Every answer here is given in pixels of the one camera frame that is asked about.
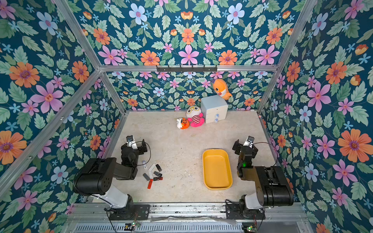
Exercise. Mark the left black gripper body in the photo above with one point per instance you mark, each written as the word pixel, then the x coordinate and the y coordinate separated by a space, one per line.
pixel 135 153

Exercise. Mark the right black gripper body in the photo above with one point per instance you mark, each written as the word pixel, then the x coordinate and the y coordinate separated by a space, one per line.
pixel 245 148

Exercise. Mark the white long usb drive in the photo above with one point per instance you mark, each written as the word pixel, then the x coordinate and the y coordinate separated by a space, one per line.
pixel 151 170

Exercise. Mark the gray usb drive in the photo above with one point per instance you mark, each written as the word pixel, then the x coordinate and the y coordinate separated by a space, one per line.
pixel 146 177

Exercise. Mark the red usb drive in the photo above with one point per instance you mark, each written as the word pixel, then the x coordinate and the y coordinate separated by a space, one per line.
pixel 150 184

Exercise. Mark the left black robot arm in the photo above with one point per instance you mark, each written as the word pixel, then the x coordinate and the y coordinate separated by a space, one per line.
pixel 96 176

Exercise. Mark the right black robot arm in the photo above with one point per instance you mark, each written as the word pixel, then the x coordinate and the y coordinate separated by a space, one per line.
pixel 271 186

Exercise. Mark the yellow plastic storage tray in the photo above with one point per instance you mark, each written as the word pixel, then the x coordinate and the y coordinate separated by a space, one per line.
pixel 216 169

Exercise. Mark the white mini drawer cabinet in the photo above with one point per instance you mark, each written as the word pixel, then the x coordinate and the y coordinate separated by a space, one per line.
pixel 214 108

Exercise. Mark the small orange tiger plush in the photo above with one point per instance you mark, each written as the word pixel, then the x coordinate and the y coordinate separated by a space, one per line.
pixel 182 123

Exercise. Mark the pink striped owl plush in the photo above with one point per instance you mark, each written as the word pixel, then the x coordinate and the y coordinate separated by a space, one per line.
pixel 195 116

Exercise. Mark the orange fox plush toy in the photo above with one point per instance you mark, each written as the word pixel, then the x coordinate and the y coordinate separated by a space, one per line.
pixel 221 89

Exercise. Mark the white ventilation grille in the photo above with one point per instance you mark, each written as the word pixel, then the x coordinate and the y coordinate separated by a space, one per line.
pixel 147 227

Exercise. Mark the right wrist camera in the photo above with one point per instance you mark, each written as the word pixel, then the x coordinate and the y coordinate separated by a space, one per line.
pixel 249 141

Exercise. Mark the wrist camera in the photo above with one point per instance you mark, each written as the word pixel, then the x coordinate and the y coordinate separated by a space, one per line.
pixel 131 142
pixel 249 141

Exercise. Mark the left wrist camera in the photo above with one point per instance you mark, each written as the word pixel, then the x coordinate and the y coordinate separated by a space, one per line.
pixel 131 142

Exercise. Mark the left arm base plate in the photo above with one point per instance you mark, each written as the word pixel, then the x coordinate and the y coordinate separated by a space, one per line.
pixel 134 212

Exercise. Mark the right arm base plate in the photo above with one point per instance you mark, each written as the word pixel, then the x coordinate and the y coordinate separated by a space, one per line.
pixel 239 211

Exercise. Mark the black wall hook rail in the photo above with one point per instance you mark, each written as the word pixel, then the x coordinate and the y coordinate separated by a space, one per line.
pixel 191 68

